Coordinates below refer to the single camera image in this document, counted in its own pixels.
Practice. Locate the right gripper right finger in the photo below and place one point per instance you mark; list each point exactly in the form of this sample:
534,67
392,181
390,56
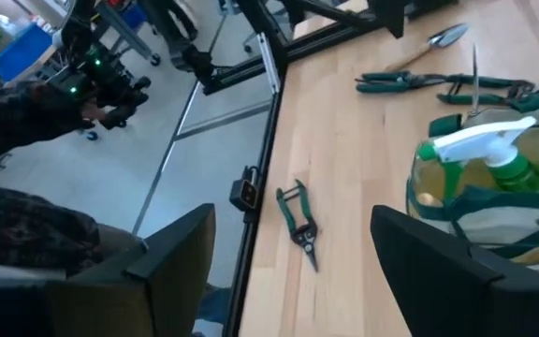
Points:
438,290

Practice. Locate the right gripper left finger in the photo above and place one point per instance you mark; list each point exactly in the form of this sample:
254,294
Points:
166,290

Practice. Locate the beige green-trimmed gardening bag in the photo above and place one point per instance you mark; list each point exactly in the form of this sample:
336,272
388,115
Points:
499,224

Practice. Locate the green spray bottle white trigger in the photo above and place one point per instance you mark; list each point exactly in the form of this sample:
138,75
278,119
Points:
475,140

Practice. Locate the person's hand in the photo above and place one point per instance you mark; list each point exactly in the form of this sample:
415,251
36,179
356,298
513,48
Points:
92,111

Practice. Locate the person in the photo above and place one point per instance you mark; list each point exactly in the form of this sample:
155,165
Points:
17,117

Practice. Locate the blue cabinet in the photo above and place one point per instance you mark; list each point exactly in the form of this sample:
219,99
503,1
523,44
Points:
21,51

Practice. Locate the silver metal bracket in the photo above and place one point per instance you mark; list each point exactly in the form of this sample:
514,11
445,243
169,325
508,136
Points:
269,65

